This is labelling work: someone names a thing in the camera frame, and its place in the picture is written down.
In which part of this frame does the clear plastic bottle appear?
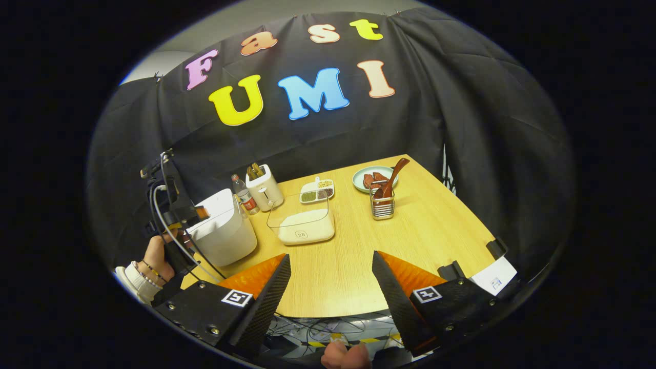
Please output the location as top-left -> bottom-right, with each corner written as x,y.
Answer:
230,174 -> 261,215

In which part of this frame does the white toaster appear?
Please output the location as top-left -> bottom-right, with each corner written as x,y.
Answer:
244,164 -> 285,213

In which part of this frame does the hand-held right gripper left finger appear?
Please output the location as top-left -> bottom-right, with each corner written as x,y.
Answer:
154,254 -> 292,354

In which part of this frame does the metal wire chopstick holder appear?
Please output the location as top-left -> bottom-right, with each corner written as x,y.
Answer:
370,180 -> 396,221

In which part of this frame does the white rice cooker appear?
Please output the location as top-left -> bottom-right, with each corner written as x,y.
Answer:
187,188 -> 258,268

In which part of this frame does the yellow black hazard tape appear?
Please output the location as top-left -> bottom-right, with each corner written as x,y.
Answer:
306,332 -> 406,350

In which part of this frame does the brown wooden spoon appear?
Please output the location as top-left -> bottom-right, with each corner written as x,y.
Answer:
379,157 -> 411,200

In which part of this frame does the black backdrop cloth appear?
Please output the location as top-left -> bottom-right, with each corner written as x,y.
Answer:
85,6 -> 577,288

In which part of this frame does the white paper sheet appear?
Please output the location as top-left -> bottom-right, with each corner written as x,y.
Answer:
470,256 -> 519,297

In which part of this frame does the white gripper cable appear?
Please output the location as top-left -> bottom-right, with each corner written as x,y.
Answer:
152,183 -> 227,283

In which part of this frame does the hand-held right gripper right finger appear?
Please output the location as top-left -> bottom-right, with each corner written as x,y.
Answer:
373,251 -> 513,357

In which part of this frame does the black table clamp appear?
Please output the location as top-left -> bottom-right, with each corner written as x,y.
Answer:
437,260 -> 465,281
486,236 -> 509,260

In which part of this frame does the metal stand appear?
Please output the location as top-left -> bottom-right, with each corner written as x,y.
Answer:
441,143 -> 458,196

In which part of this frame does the white divided grain dish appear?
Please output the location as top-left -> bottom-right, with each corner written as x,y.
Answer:
299,176 -> 336,205

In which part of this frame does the pale green plate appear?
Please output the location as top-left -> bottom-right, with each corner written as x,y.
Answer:
352,165 -> 398,194

